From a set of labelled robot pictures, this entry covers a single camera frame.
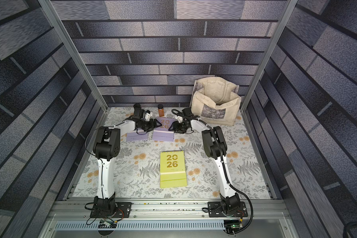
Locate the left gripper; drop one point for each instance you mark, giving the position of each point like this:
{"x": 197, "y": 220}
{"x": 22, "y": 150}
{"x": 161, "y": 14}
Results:
{"x": 153, "y": 126}

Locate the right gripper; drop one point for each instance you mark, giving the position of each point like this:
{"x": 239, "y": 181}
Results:
{"x": 178, "y": 127}

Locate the purple calendar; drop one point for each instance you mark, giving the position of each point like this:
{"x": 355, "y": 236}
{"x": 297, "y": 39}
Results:
{"x": 136, "y": 136}
{"x": 163, "y": 133}

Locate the green 2026 desk calendar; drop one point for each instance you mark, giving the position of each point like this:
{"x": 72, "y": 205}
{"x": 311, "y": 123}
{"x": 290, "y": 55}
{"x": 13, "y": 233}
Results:
{"x": 172, "y": 169}

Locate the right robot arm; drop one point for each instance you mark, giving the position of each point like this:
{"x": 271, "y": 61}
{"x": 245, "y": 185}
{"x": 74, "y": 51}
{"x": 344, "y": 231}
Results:
{"x": 215, "y": 147}

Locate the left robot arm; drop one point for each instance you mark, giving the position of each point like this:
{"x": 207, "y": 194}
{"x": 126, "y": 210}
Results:
{"x": 107, "y": 147}

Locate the amber spice jar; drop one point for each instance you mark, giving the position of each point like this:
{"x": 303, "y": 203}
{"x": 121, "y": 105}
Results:
{"x": 161, "y": 110}

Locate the beige canvas tote bag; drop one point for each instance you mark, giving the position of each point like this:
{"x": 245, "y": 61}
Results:
{"x": 215, "y": 100}

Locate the left circuit board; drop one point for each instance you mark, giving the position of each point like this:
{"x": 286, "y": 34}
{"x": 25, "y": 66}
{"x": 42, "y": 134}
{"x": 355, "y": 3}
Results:
{"x": 107, "y": 223}

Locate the circuit board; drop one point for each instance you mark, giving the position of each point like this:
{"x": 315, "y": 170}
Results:
{"x": 107, "y": 223}
{"x": 232, "y": 226}

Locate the right circuit board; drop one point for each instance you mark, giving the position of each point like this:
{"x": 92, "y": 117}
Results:
{"x": 232, "y": 226}

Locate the perforated metal grille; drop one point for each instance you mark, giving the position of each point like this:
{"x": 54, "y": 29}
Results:
{"x": 165, "y": 225}

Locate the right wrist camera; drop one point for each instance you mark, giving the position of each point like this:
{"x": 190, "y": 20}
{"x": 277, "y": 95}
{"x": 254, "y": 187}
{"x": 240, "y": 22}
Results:
{"x": 179, "y": 119}

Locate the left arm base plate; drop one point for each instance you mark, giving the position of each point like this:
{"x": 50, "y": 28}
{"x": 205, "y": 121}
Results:
{"x": 116, "y": 210}

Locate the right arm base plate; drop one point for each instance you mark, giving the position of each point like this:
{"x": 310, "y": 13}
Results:
{"x": 215, "y": 210}

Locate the left aluminium frame post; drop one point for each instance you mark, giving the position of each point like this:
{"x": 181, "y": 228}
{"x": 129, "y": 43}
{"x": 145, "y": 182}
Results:
{"x": 56, "y": 22}

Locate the aluminium frame post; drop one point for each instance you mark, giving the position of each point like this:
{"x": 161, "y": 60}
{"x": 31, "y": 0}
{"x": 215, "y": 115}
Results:
{"x": 56, "y": 22}
{"x": 283, "y": 20}

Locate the aluminium mounting rail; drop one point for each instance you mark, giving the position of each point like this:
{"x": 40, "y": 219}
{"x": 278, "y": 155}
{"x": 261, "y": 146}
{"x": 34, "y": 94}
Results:
{"x": 164, "y": 209}

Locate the right aluminium frame post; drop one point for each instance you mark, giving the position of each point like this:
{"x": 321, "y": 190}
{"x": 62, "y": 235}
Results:
{"x": 283, "y": 20}

